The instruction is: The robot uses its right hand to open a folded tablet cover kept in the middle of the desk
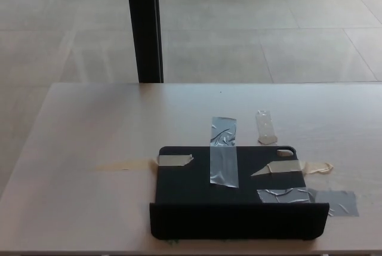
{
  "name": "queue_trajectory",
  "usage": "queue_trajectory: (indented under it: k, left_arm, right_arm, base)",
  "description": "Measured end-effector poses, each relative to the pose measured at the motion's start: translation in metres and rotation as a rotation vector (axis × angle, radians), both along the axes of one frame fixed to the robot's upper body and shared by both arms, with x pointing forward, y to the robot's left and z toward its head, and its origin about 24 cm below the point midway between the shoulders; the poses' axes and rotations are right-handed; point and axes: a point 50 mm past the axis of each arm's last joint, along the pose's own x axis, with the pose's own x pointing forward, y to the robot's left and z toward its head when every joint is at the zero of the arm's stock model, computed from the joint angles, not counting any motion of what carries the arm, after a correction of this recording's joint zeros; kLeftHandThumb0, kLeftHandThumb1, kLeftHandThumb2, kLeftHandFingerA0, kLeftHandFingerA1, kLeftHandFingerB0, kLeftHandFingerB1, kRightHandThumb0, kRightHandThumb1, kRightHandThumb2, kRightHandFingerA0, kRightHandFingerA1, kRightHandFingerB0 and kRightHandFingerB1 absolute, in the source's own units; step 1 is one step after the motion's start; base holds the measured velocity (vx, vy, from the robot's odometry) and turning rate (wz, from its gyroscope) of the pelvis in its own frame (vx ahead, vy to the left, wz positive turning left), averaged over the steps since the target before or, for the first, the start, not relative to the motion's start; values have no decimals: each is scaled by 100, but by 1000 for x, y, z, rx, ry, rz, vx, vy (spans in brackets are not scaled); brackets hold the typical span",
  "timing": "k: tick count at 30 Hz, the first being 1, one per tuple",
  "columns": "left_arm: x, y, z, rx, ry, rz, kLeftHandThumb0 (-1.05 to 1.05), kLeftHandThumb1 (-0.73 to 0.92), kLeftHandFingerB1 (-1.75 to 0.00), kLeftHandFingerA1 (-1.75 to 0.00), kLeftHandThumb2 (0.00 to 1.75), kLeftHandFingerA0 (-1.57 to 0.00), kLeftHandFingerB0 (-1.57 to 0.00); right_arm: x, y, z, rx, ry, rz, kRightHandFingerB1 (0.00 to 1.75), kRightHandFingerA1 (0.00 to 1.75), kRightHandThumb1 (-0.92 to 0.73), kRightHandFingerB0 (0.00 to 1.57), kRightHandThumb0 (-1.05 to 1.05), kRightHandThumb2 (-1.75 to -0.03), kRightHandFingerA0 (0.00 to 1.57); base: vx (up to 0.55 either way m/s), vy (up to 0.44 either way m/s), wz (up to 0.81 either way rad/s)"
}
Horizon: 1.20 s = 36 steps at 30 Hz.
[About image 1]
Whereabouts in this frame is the long vertical grey duct tape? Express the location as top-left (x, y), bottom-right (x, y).
top-left (210, 116), bottom-right (240, 189)

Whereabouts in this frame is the crumpled beige masking tape strip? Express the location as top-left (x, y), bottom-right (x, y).
top-left (250, 160), bottom-right (334, 177)

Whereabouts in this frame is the black vertical window post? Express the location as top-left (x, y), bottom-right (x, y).
top-left (125, 0), bottom-right (164, 84)

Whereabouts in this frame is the long beige masking tape strip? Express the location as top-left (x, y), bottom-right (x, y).
top-left (93, 154), bottom-right (195, 172)

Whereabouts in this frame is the clear plastic tape strip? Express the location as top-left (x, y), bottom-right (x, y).
top-left (255, 109), bottom-right (278, 145)

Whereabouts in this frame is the wide horizontal grey duct tape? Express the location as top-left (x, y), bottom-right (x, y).
top-left (257, 187), bottom-right (359, 217)

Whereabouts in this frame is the black folding tablet cover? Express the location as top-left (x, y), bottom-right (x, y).
top-left (149, 145), bottom-right (330, 241)

